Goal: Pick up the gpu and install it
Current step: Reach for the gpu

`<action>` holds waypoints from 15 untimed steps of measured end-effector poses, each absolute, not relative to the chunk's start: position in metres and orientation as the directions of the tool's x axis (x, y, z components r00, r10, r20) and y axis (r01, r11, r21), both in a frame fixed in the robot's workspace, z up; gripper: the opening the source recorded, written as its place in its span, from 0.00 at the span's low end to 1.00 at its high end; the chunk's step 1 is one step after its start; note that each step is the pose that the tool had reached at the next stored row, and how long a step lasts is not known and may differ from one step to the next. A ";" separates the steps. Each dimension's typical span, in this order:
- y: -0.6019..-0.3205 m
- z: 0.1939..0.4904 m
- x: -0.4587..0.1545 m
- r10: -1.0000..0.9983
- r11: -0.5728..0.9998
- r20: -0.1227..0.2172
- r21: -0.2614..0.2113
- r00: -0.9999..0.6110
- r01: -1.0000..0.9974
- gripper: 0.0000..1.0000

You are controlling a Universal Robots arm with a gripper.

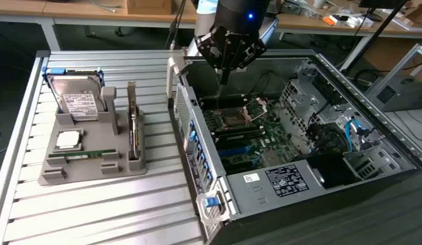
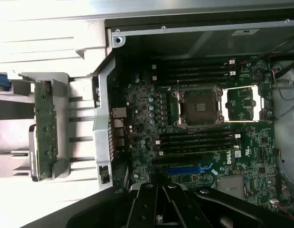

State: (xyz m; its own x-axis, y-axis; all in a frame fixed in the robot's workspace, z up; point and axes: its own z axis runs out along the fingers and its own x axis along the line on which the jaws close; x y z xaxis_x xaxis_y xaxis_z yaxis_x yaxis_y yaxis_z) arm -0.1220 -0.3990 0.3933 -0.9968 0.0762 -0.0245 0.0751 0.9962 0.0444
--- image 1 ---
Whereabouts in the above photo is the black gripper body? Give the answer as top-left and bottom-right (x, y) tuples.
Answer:
(212, 0), (269, 38)

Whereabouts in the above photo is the graphics card with metal bracket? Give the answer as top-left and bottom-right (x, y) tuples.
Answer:
(126, 81), (145, 162)

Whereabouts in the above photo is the metal socket cover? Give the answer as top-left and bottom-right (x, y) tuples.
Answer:
(242, 98), (268, 120)

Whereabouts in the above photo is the brown cardboard box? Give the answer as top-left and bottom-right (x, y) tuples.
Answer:
(125, 0), (173, 15)

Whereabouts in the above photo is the silver perforated disk bay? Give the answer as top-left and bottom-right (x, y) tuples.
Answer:
(277, 63), (353, 131)

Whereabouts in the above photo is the CPU socket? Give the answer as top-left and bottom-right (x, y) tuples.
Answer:
(216, 108), (252, 128)

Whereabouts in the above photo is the green motherboard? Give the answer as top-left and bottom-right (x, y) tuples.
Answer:
(200, 96), (300, 174)

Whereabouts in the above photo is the flat white box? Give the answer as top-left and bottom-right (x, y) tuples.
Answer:
(345, 16), (373, 28)

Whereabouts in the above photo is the blue expansion slot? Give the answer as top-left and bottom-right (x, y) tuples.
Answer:
(217, 145), (253, 157)

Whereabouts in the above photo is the black slanted tripod pole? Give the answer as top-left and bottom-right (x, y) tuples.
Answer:
(338, 0), (411, 76)

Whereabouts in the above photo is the black monitor with stand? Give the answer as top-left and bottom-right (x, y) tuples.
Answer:
(359, 0), (407, 22)

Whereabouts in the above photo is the silver hard disk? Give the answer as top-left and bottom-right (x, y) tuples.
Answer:
(47, 73), (105, 122)

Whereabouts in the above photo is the cluttered wooden desk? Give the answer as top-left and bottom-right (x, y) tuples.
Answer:
(274, 0), (422, 69)

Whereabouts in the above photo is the grey plastic parts rack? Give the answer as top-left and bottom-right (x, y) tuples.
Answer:
(38, 86), (148, 186)

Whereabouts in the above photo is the grey computer tower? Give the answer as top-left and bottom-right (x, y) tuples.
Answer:
(365, 75), (422, 113)

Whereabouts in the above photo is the green RAM stick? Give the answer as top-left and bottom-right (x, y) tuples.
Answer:
(47, 149), (115, 160)

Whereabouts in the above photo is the silver CPU chip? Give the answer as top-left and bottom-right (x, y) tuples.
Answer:
(54, 131), (83, 149)

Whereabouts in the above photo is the grey power supply unit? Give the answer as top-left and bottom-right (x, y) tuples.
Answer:
(225, 160), (325, 215)

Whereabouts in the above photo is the silver slotted disk bay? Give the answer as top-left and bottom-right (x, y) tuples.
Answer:
(342, 148), (401, 179)

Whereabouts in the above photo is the open black PC case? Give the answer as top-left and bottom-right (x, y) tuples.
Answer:
(165, 49), (422, 245)

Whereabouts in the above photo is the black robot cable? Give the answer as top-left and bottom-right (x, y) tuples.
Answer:
(165, 0), (186, 51)

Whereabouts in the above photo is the thin grey cable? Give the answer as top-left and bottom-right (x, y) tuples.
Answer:
(89, 0), (123, 13)

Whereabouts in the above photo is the light blue wire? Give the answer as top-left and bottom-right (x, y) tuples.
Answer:
(344, 118), (363, 154)

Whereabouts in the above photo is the blue disk carrier bracket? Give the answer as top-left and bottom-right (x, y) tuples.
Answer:
(41, 66), (105, 87)

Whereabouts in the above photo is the wooden desk with grey frame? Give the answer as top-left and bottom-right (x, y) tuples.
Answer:
(0, 0), (197, 52)

